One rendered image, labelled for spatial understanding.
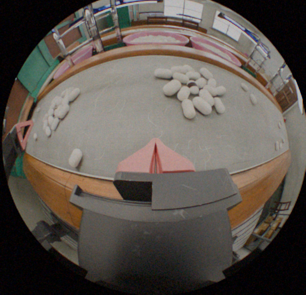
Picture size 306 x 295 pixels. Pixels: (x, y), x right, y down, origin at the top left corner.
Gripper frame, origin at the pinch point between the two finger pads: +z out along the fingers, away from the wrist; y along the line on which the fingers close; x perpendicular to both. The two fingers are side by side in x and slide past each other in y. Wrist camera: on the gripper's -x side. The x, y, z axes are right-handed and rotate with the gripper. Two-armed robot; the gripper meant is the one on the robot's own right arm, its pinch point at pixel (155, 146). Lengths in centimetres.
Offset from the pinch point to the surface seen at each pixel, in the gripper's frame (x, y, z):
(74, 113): -3.4, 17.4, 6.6
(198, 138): 0.4, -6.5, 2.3
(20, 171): 8, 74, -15
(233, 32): -371, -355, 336
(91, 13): -37.3, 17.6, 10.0
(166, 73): -8.8, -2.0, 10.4
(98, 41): -25.3, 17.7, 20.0
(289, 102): -110, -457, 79
